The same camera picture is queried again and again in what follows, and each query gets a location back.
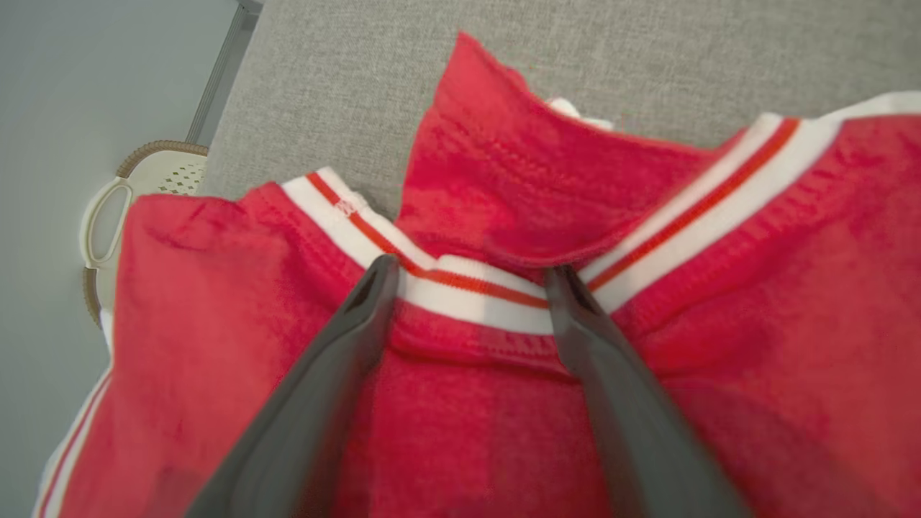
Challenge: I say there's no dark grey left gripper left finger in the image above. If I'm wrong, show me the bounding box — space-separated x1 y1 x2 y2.
186 254 401 518

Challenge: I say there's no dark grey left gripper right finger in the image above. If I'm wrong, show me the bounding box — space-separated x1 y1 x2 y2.
543 265 753 518

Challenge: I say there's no red jersey with white trim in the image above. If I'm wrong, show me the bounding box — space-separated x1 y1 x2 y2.
32 31 921 518

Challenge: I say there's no cream plastic laundry basket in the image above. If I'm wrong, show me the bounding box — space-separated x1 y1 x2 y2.
79 140 209 328

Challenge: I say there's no grey fabric sofa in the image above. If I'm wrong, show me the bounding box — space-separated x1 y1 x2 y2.
198 0 921 220

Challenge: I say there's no grey metal frame post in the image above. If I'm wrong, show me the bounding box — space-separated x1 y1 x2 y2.
186 0 263 145

